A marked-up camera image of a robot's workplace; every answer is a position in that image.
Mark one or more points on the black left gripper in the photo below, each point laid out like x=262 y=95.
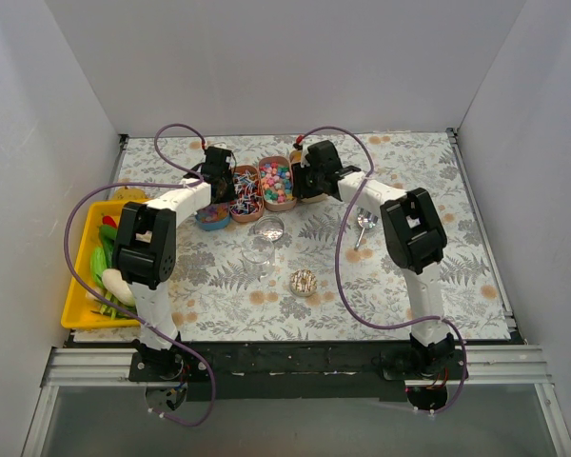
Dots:
x=224 y=191

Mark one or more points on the clear glass jar lid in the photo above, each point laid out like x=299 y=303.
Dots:
x=271 y=227

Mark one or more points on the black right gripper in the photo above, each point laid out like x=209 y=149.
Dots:
x=303 y=185

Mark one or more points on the yellow plastic bin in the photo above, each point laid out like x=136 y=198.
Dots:
x=81 y=312

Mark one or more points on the clear glass jar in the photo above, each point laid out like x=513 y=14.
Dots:
x=258 y=255

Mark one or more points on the small donut decorated tin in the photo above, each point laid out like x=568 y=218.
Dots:
x=303 y=283

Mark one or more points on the aluminium frame rail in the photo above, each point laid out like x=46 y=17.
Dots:
x=109 y=367

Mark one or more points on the blue candy tray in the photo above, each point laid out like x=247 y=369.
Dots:
x=213 y=217

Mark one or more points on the green toy vegetables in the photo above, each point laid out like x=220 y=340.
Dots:
x=101 y=259

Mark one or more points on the white toy vegetable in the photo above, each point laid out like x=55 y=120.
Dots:
x=114 y=283

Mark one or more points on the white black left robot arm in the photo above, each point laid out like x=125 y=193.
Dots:
x=145 y=254

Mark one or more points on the red toy chili pepper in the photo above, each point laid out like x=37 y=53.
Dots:
x=107 y=220

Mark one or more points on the pink lollipop tray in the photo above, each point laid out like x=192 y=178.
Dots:
x=248 y=205

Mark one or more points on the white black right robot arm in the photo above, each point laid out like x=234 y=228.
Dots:
x=414 y=237

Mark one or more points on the beige gummy candy tray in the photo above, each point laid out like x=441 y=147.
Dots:
x=300 y=189

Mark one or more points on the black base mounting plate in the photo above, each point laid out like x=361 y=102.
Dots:
x=387 y=372

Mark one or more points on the floral patterned table mat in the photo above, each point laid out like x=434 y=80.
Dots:
x=360 y=293

